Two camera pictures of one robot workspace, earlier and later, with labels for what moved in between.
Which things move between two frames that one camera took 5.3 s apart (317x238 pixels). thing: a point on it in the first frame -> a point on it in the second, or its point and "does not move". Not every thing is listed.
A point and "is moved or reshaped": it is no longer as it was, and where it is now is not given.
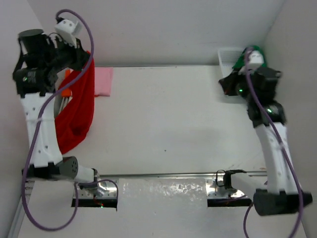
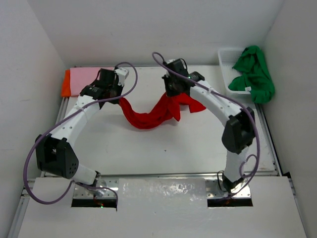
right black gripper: [228, 83] -> [166, 78]
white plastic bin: [228, 57] does not move
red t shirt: [74, 124] -> [170, 108]
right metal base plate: [214, 191] does not move
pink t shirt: [103, 78] is moved or reshaped
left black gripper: [81, 56] -> [119, 88]
